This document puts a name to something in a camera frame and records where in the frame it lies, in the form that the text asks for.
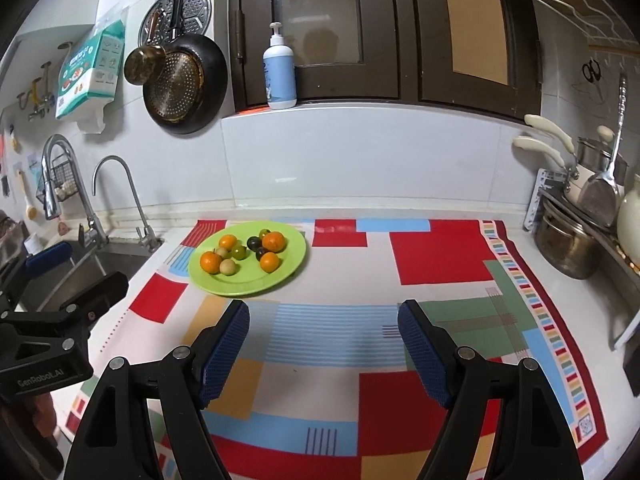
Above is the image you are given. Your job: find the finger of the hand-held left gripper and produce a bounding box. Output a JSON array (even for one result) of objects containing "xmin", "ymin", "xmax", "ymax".
[
  {"xmin": 0, "ymin": 241, "xmax": 75, "ymax": 306},
  {"xmin": 0, "ymin": 271, "xmax": 130, "ymax": 361}
]

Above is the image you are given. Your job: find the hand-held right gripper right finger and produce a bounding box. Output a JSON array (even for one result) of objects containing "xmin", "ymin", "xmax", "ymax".
[{"xmin": 397, "ymin": 299, "xmax": 586, "ymax": 480}]

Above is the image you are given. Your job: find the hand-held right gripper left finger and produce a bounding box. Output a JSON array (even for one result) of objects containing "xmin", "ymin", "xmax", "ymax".
[{"xmin": 62, "ymin": 300, "xmax": 251, "ymax": 480}]

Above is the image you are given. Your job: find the green plate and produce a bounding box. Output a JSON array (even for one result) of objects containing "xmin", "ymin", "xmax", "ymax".
[{"xmin": 188, "ymin": 220, "xmax": 307, "ymax": 297}]

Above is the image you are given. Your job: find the person's left hand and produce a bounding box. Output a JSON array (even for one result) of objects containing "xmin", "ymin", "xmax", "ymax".
[{"xmin": 21, "ymin": 391, "xmax": 58, "ymax": 439}]

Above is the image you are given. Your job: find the steel sink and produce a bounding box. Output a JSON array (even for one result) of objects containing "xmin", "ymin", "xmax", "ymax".
[{"xmin": 15, "ymin": 240, "xmax": 161, "ymax": 311}]

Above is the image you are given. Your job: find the yellow dish brush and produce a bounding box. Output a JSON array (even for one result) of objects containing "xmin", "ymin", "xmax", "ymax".
[{"xmin": 15, "ymin": 170, "xmax": 40, "ymax": 220}]

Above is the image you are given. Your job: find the chrome pull-down faucet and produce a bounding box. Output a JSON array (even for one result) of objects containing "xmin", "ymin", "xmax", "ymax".
[{"xmin": 41, "ymin": 134, "xmax": 110, "ymax": 251}]

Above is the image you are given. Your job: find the chrome gooseneck faucet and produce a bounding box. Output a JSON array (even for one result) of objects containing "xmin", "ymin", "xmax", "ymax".
[{"xmin": 91, "ymin": 155, "xmax": 165, "ymax": 253}]

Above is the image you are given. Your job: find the colourful patchwork table mat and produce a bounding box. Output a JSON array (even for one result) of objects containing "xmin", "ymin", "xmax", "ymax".
[{"xmin": 65, "ymin": 217, "xmax": 610, "ymax": 480}]

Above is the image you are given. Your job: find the large steel pot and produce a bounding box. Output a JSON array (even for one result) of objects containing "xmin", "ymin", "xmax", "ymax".
[{"xmin": 534, "ymin": 200, "xmax": 603, "ymax": 280}]

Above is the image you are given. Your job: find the green and white box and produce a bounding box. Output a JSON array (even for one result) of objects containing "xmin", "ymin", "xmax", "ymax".
[{"xmin": 55, "ymin": 20, "xmax": 126, "ymax": 133}]

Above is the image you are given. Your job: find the brass perforated colander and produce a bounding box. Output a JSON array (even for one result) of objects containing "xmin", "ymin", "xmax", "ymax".
[{"xmin": 149, "ymin": 52, "xmax": 206, "ymax": 122}]

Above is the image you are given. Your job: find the brass ladle cup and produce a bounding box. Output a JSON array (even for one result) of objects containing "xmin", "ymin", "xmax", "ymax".
[{"xmin": 124, "ymin": 46, "xmax": 167, "ymax": 86}]

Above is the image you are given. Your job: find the steel skimmer spatula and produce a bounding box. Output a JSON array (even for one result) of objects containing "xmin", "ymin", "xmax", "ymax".
[{"xmin": 580, "ymin": 72, "xmax": 630, "ymax": 228}]

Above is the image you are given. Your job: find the black frying pan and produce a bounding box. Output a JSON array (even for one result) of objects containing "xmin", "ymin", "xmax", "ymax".
[{"xmin": 142, "ymin": 35, "xmax": 228, "ymax": 136}]

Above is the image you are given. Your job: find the white ceramic jar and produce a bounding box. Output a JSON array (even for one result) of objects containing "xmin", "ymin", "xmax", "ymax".
[{"xmin": 616, "ymin": 175, "xmax": 640, "ymax": 261}]

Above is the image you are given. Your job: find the steel pot with lid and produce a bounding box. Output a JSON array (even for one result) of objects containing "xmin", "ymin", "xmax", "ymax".
[{"xmin": 575, "ymin": 125, "xmax": 629, "ymax": 187}]

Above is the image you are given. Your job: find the blue and white pump bottle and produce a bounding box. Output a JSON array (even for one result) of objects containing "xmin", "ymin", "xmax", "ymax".
[{"xmin": 263, "ymin": 22, "xmax": 298, "ymax": 110}]

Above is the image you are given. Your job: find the steel steamer plate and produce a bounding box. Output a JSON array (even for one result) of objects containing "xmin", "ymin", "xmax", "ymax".
[{"xmin": 138, "ymin": 0, "xmax": 212, "ymax": 47}]

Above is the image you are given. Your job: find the brown framed window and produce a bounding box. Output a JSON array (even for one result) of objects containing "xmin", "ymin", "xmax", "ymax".
[{"xmin": 227, "ymin": 0, "xmax": 543, "ymax": 121}]

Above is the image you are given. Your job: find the wire basket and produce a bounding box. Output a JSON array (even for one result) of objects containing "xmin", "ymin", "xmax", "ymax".
[{"xmin": 50, "ymin": 155, "xmax": 81, "ymax": 203}]

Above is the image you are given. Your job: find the wall hook rack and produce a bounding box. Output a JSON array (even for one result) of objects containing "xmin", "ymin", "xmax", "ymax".
[{"xmin": 17, "ymin": 42, "xmax": 71, "ymax": 122}]

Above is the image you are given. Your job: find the cream-handled pan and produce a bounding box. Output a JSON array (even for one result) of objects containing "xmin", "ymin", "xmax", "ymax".
[
  {"xmin": 512, "ymin": 136, "xmax": 568, "ymax": 170},
  {"xmin": 524, "ymin": 114, "xmax": 581, "ymax": 196}
]

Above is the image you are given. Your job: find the white wire hanger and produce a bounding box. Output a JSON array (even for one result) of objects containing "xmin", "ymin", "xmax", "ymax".
[{"xmin": 532, "ymin": 0, "xmax": 640, "ymax": 50}]

